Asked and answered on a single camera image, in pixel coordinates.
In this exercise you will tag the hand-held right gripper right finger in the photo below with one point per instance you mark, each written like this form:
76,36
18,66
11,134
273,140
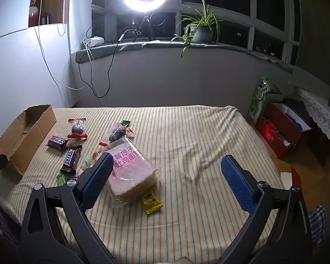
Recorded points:
236,184

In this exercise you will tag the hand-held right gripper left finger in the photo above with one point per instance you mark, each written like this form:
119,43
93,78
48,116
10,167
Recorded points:
99,177

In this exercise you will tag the pale green jelly packet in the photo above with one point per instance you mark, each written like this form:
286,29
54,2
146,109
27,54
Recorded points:
86,162

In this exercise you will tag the brown cardboard box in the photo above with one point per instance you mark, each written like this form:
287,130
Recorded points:
22,143

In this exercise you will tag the pink sliced bread packet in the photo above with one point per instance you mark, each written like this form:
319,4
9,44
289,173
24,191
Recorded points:
132,170

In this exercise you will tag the dark snack packet red ends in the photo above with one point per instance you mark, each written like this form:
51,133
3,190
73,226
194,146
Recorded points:
77,128
116,134

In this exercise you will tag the yellow candy packet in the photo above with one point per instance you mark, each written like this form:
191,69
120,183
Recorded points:
151,203

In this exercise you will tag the small cookie packet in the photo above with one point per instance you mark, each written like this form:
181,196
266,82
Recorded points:
96,154

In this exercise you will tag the long brown chocolate bar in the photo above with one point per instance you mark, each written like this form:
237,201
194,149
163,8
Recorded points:
71,159

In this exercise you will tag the green candy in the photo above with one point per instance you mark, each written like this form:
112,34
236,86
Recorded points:
61,179
124,123

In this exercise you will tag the striped bed sheet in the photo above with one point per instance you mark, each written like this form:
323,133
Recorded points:
198,148

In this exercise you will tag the small dark chocolate bar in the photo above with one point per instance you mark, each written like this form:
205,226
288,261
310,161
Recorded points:
57,142

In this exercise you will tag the red cardboard box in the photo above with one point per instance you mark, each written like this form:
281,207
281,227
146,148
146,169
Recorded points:
275,134

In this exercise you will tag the green snack bag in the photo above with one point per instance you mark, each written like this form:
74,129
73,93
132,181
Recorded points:
260,99

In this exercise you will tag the blue checkered cloth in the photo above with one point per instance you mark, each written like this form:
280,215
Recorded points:
319,222

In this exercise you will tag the white lace cloth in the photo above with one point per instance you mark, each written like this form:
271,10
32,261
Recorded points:
321,115

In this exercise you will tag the white power strip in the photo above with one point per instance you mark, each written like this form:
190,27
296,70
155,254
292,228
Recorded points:
93,40

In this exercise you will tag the grey windowsill cushion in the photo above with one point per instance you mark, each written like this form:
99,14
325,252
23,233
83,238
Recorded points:
165,45

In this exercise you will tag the dark bottle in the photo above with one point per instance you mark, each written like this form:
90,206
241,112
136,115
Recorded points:
44,18

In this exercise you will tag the red bottle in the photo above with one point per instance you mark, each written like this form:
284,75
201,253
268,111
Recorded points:
34,11

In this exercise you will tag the potted spider plant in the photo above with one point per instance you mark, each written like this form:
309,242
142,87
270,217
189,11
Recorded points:
202,31

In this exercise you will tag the black tripod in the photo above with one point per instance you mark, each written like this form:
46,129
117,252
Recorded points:
147,26

